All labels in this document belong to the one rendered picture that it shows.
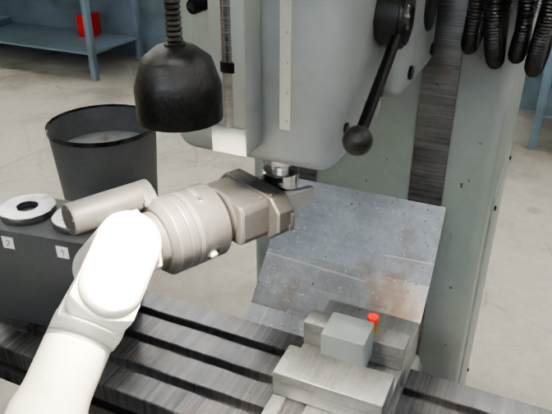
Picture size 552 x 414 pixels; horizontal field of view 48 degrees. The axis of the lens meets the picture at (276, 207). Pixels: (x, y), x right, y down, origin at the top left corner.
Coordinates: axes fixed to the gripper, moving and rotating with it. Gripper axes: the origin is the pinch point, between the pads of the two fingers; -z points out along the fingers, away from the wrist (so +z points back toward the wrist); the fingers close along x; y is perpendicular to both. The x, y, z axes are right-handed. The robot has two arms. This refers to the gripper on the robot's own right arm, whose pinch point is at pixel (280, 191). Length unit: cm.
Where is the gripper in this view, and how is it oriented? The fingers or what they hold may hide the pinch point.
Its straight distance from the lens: 79.0
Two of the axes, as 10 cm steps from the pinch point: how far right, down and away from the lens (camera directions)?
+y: -0.1, 8.8, 4.7
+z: -7.6, 3.0, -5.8
